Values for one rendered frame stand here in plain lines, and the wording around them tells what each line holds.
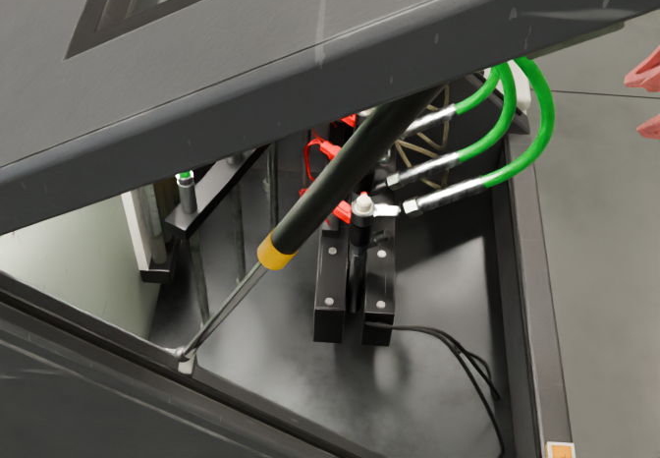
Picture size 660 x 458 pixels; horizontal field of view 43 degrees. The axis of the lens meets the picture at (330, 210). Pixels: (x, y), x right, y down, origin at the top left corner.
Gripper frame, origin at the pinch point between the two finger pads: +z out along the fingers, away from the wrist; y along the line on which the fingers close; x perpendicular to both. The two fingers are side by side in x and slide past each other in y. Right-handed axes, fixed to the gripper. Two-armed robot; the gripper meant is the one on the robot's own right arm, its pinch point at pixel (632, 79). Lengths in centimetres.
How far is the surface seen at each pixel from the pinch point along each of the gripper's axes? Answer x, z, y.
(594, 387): -36, 66, -108
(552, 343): 18.1, 19.4, -20.8
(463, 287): 4.8, 36.4, -21.1
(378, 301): 21.0, 33.2, -3.4
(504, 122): 7.6, 11.6, 5.9
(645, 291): -69, 59, -115
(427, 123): 1.8, 24.1, 5.9
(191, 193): 24, 39, 23
